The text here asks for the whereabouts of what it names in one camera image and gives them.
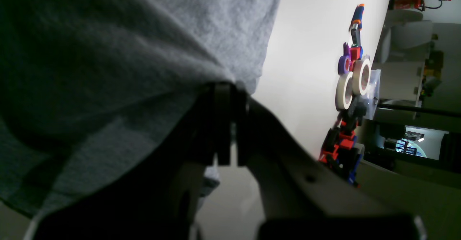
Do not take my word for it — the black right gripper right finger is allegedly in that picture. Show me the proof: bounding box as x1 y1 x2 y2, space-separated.
234 85 321 183

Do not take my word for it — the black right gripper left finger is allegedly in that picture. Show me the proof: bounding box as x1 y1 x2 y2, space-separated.
177 83 232 166

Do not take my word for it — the grey T-shirt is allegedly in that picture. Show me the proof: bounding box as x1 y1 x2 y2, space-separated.
1 0 280 218

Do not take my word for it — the red blue black parts pile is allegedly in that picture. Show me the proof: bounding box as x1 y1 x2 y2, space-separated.
318 105 367 188

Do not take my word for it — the white tape roll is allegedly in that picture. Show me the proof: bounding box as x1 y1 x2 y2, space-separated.
352 58 371 95
336 71 353 110

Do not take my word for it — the purple tape roll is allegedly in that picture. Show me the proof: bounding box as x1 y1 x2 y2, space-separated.
337 42 351 75

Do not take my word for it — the blue orange tool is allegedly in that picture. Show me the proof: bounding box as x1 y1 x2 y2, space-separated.
349 4 364 47

